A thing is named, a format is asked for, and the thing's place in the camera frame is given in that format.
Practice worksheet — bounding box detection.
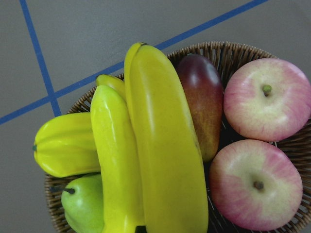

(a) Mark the pink apple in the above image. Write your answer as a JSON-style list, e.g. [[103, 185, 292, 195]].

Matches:
[[209, 139, 303, 231], [223, 59, 311, 142]]

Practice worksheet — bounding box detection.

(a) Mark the green pear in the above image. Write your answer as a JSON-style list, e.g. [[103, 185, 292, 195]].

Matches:
[[51, 173, 104, 233]]

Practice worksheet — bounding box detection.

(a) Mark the pink apple left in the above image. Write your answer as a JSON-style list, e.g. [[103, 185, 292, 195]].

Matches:
[[223, 59, 311, 142]]

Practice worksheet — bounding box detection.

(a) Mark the pink apple front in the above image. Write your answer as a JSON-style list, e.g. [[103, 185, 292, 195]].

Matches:
[[209, 139, 303, 231]]

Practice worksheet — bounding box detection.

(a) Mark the middle yellow banana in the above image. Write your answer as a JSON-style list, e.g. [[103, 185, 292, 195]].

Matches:
[[96, 74, 126, 100]]

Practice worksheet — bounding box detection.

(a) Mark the red mango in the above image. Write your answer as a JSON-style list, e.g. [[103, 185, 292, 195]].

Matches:
[[176, 54, 223, 163]]

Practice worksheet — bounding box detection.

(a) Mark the brown wicker basket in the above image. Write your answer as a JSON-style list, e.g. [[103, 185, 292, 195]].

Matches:
[[45, 42, 311, 233]]

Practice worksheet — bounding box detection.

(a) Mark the long yellow banana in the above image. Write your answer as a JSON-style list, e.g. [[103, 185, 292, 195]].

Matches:
[[124, 42, 208, 233]]

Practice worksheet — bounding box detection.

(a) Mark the curved pale yellow banana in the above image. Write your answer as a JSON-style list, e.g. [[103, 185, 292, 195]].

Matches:
[[90, 85, 145, 233]]

